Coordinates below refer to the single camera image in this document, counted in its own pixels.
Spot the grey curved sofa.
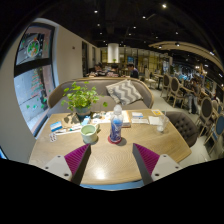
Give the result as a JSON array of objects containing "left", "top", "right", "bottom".
[{"left": 46, "top": 77, "right": 155, "bottom": 118}]

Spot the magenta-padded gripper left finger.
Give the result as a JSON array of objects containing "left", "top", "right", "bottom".
[{"left": 43, "top": 143, "right": 92, "bottom": 186}]

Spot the potted green leafy plant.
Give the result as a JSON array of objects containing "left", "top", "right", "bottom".
[{"left": 60, "top": 80, "right": 109, "bottom": 118}]

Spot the blue and white card box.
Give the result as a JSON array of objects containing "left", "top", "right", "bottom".
[{"left": 49, "top": 121, "right": 64, "bottom": 133}]

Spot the stack of books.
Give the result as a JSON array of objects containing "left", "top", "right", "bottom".
[{"left": 120, "top": 110, "right": 132, "bottom": 129}]

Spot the group of ceiling spotlights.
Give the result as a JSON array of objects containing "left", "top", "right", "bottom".
[{"left": 89, "top": 2, "right": 224, "bottom": 79}]

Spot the clear plastic water bottle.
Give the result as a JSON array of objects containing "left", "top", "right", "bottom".
[{"left": 109, "top": 104, "right": 125, "bottom": 144}]

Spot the group of beige dining chairs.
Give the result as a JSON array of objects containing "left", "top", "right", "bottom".
[{"left": 159, "top": 73, "right": 224, "bottom": 155}]

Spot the white booklet with blue print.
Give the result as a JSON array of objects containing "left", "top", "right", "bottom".
[{"left": 130, "top": 111, "right": 150, "bottom": 125}]

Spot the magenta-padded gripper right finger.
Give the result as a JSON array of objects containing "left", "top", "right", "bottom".
[{"left": 131, "top": 142, "right": 183, "bottom": 187}]

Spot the white paper napkin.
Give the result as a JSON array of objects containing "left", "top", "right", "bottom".
[{"left": 147, "top": 115, "right": 163, "bottom": 127}]

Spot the dark grey tufted armchair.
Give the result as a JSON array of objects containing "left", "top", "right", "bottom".
[{"left": 165, "top": 110, "right": 200, "bottom": 149}]

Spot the white round column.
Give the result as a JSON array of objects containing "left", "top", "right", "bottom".
[{"left": 106, "top": 42, "right": 120, "bottom": 64}]

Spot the pale green ceramic mug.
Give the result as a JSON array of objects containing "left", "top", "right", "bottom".
[{"left": 80, "top": 124, "right": 100, "bottom": 145}]

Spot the flat round red coaster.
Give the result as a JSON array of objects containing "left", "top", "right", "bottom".
[{"left": 107, "top": 134, "right": 123, "bottom": 146}]

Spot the person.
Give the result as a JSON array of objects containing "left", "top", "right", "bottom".
[
  {"left": 183, "top": 78, "right": 202, "bottom": 115},
  {"left": 106, "top": 64, "right": 120, "bottom": 78},
  {"left": 89, "top": 63, "right": 104, "bottom": 77},
  {"left": 126, "top": 63, "right": 140, "bottom": 80}
]

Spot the clear drinking glass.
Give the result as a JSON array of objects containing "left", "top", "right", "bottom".
[{"left": 156, "top": 114, "right": 170, "bottom": 133}]

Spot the grey zigzag patterned cushion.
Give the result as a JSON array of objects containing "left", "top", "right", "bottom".
[{"left": 105, "top": 78, "right": 144, "bottom": 106}]

